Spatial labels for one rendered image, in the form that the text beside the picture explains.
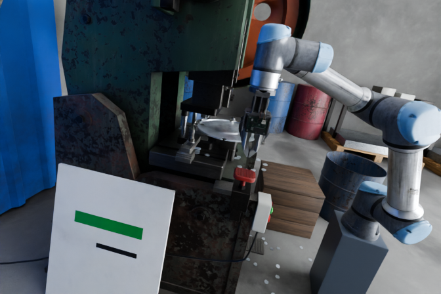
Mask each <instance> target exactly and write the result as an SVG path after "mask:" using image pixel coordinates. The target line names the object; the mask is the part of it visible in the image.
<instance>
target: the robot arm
mask: <svg viewBox="0 0 441 294"><path fill-rule="evenodd" d="M290 36H291V28H290V27H289V26H285V25H283V24H265V25H263V26H262V28H261V31H260V33H259V38H258V41H257V49H256V53H255V59H254V63H253V69H252V72H251V78H250V82H249V84H250V85H251V86H250V87H249V91H250V92H252V93H255V96H254V97H253V101H252V104H251V107H248V108H246V109H245V110H244V112H245V113H244V117H243V116H241V121H240V124H239V133H240V137H241V145H242V148H243V152H244V154H245V155H246V157H247V158H250V157H251V156H252V155H254V154H255V153H256V152H257V151H258V149H259V148H260V146H261V144H262V142H263V141H264V140H265V138H266V137H267V136H268V135H269V132H270V124H271V120H272V115H271V112H269V111H268V110H266V109H267V108H268V104H269V98H270V96H275V94H276V90H275V89H277V88H278V82H279V81H280V82H281V81H282V78H280V75H281V73H282V68H283V69H285V70H287V71H288V72H290V73H292V74H293V75H295V76H297V77H298V78H300V79H302V80H303V81H305V82H307V83H308V84H310V85H312V86H313V87H315V88H317V89H318V90H320V91H321V92H323V93H325V94H327V95H328V96H330V97H331V98H334V99H335V100H337V101H338V102H340V103H342V104H344V105H345V108H346V109H347V110H348V111H349V112H351V113H352V114H354V115H355V116H357V117H359V118H360V119H361V120H362V121H364V122H366V123H367V124H369V125H371V126H372V127H375V128H377V129H379V130H382V132H383V143H384V144H385V145H386V146H388V169H387V186H385V185H382V184H379V183H376V182H371V181H364V182H362V183H361V185H360V187H359V188H358V191H357V193H356V195H355V198H354V201H353V202H352V205H351V207H350V208H349V209H348V210H347V211H346V212H345V213H344V214H343V216H342V217H341V223H342V225H343V226H344V227H345V228H346V229H347V230H348V231H349V232H350V233H352V234H354V235H355V236H357V237H359V238H361V239H363V240H367V241H375V240H377V239H378V237H379V234H380V225H382V226H383V227H384V228H385V229H386V230H387V231H388V232H390V233H391V234H392V236H393V237H394V238H396V239H397V240H398V241H399V242H401V243H404V244H407V245H410V244H414V243H417V242H420V241H421V240H423V239H425V238H426V237H427V236H428V235H429V234H430V232H431V230H432V226H431V224H430V223H429V222H428V221H427V220H425V219H424V218H423V208H422V207H421V205H420V204H419V189H420V181H421V166H422V159H423V149H425V148H427V147H429V146H430V145H431V144H432V143H433V142H435V141H437V140H438V139H439V138H440V133H441V110H440V109H438V108H437V107H436V106H433V105H430V104H427V103H425V102H421V101H414V100H408V99H404V98H398V97H395V96H389V95H385V94H381V93H376V92H374V91H372V90H370V89H368V88H367V87H359V86H357V85H356V84H355V83H353V82H351V81H350V80H348V79H347V78H345V77H344V76H342V75H341V74H339V73H337V72H336V71H335V70H332V69H331V68H330V67H329V66H330V64H331V62H332V59H333V48H332V47H331V46H330V45H328V44H325V43H322V42H315V41H309V40H304V39H297V38H294V37H290ZM251 133H253V134H254V141H253V143H252V147H251V149H249V139H250V137H251Z"/></svg>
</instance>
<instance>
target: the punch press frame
mask: <svg viewBox="0 0 441 294"><path fill-rule="evenodd" d="M254 1H255V0H214V1H212V2H208V3H198V2H195V1H193V0H180V3H179V11H178V12H174V15H167V14H164V13H162V12H161V11H159V10H157V9H155V8H153V7H151V5H150V2H151V0H66V12H65V19H64V34H63V42H62V56H61V59H62V66H63V70H64V77H65V81H66V88H67V92H68V95H80V94H89V93H102V94H103V95H104V96H105V97H106V98H108V99H109V100H110V101H112V102H113V103H114V104H115V105H116V106H117V107H118V108H120V109H121V110H122V111H124V112H125V116H126V119H127V123H128V126H129V131H130V134H131V138H132V141H133V146H134V149H135V154H136V158H137V161H138V166H139V169H140V173H141V174H143V173H147V172H151V171H161V172H164V173H170V174H173V175H178V176H182V177H187V178H190V179H196V180H200V181H204V182H209V183H213V184H214V183H215V181H216V179H212V178H207V177H202V176H198V175H193V174H190V173H184V172H181V171H176V170H172V169H167V168H164V167H158V166H155V165H150V164H149V153H150V150H151V149H152V148H154V147H155V146H158V144H159V143H160V142H161V141H162V140H164V139H165V138H166V137H168V136H169V135H170V134H171V133H172V132H174V131H175V130H176V129H178V128H179V127H180V123H181V112H182V110H180V103H181V102H182V101H183V95H184V82H185V74H186V72H192V71H219V70H237V69H238V62H239V57H240V50H241V45H242V39H243V31H244V27H245V19H246V18H247V25H246V29H245V32H247V35H245V37H244V40H243V48H242V54H243V56H242V57H241V59H240V66H239V69H240V68H243V61H244V57H245V50H246V46H247V39H248V35H249V28H250V23H251V17H252V12H253V5H254ZM236 148H237V149H238V152H236V154H237V156H241V158H240V159H234V160H233V161H228V160H227V162H226V165H225V168H224V172H223V174H222V178H221V180H225V181H228V182H234V177H233V174H234V169H235V168H237V167H238V165H241V166H242V168H243V169H245V167H246V161H247V157H246V155H245V154H244V152H243V148H242V145H241V144H237V147H236ZM237 156H236V157H237Z"/></svg>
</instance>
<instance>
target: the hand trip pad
mask: <svg viewBox="0 0 441 294"><path fill-rule="evenodd" d="M255 175H256V174H255V172H254V171H252V170H249V169H243V168H240V167H237V168H235V169H234V174H233V177H234V178H235V179H236V180H240V181H241V182H240V185H241V186H245V182H250V183H252V182H255Z"/></svg>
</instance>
